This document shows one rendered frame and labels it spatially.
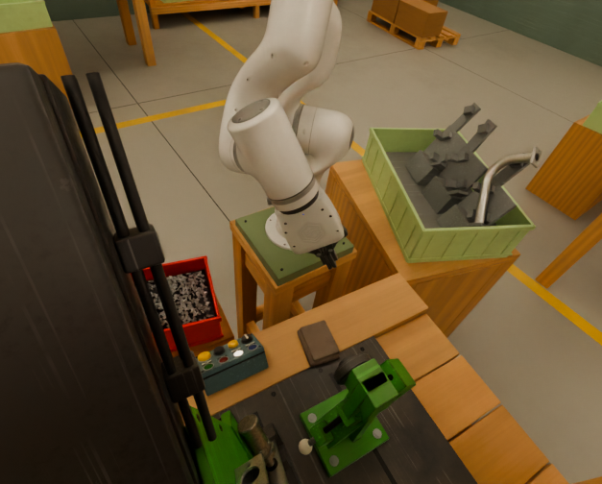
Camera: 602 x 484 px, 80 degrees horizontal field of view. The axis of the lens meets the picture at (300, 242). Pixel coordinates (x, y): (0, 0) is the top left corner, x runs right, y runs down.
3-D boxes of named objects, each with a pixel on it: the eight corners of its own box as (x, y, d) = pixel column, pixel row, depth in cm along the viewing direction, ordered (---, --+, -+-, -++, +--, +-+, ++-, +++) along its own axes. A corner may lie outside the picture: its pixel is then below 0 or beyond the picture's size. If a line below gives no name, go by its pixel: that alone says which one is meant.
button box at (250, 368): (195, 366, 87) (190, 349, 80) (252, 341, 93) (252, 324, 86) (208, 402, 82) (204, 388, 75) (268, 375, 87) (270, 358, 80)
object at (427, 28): (366, 20, 562) (373, -13, 530) (403, 17, 596) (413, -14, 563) (418, 50, 498) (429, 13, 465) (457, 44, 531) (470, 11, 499)
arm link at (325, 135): (283, 169, 110) (290, 93, 93) (343, 181, 109) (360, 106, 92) (275, 193, 102) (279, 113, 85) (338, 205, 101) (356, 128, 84)
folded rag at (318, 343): (339, 358, 88) (342, 353, 86) (309, 368, 86) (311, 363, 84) (324, 324, 94) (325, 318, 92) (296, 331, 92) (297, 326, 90)
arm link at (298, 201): (263, 207, 56) (272, 222, 58) (315, 187, 54) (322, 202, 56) (264, 180, 62) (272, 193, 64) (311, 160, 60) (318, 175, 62)
